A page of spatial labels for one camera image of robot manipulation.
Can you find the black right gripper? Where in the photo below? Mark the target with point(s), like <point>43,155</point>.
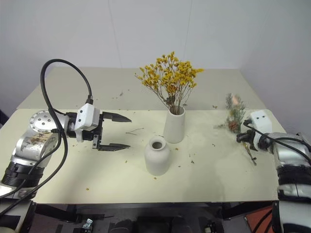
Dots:
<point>249,137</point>

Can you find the round bottle-shaped white vase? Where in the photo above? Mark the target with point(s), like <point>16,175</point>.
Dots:
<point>156,162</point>

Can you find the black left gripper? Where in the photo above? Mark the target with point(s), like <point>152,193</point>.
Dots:
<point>97,140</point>

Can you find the tall tapered white vase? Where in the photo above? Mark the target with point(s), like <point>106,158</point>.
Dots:
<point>173,128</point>

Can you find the dark rounded shape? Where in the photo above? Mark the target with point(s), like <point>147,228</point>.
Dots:
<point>122,227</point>

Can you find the small metal clip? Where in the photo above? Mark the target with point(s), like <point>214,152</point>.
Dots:
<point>88,223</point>

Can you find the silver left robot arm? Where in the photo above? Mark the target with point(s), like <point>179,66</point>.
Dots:
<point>36,145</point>

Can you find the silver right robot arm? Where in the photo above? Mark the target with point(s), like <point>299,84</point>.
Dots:
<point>291,155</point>

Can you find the black table frame bar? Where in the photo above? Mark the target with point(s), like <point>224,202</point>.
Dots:
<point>145,206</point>

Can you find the thin loose dry twig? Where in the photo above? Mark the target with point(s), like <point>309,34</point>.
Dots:
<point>135,131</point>

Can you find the yellow dried flower bouquet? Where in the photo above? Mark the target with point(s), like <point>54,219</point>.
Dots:
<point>170,77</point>

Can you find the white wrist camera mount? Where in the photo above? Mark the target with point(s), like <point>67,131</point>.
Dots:
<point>86,116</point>
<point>261,121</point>

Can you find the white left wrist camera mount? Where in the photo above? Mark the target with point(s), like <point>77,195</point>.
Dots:
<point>86,116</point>

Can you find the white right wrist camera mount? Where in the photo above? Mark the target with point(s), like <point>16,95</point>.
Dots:
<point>261,121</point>

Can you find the green and pink dried bouquet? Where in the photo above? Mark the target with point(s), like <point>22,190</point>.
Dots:
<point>234,125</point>

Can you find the orange panel with black lines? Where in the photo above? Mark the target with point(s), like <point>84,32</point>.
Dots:
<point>258,219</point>

